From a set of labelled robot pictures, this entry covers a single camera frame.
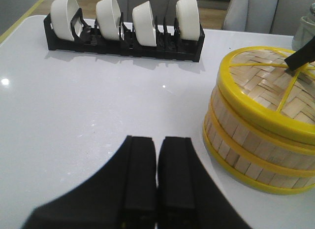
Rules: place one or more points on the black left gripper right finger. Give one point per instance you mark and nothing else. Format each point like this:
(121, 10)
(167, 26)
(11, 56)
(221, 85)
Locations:
(187, 196)

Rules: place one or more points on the white bowl far left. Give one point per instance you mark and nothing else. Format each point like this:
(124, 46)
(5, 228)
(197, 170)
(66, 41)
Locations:
(62, 12)

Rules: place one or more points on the white bowl far right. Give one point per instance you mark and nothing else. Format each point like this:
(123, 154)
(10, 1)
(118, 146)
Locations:
(188, 19)

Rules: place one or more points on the bamboo steamer drawer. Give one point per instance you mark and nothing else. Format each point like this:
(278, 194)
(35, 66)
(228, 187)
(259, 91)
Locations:
(278, 153)
(240, 163)

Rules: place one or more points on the woven bamboo steamer lid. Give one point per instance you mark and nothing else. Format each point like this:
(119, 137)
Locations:
(254, 82)

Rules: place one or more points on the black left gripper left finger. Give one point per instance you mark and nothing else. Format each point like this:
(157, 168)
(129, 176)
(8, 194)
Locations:
(121, 195)

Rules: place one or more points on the white bowl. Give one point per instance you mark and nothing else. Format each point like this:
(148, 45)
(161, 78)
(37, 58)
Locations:
(62, 12)
(143, 23)
(108, 17)
(188, 19)

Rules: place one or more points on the grey electric cooking pot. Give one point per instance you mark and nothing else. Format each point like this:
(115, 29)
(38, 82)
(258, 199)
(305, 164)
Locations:
(306, 29)

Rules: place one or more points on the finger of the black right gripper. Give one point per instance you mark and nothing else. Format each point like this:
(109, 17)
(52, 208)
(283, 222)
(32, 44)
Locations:
(301, 57)

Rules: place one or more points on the black bowl rack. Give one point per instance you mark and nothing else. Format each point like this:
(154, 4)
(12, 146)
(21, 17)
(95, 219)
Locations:
(169, 46)

